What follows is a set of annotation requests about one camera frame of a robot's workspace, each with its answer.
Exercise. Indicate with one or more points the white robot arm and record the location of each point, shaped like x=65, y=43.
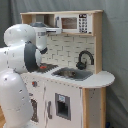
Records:
x=24, y=46

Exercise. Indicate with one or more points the wooden toy kitchen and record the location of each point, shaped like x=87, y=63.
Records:
x=72, y=50

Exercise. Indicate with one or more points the grey toy sink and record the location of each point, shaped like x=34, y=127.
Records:
x=72, y=74

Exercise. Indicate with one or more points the black stovetop red burners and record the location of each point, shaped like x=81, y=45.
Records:
x=46, y=67

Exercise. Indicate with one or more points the red right stove knob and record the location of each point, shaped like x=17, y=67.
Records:
x=34, y=83

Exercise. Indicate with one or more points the grey range hood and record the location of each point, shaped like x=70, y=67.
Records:
x=54, y=30

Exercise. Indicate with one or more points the white cabinet door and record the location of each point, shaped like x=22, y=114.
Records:
x=63, y=106

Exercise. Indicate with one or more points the white toy microwave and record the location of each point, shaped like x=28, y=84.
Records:
x=74, y=23

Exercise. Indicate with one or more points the toy oven door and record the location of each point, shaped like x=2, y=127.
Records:
x=34, y=117

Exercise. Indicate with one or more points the grey curtain backdrop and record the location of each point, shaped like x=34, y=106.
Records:
x=114, y=42

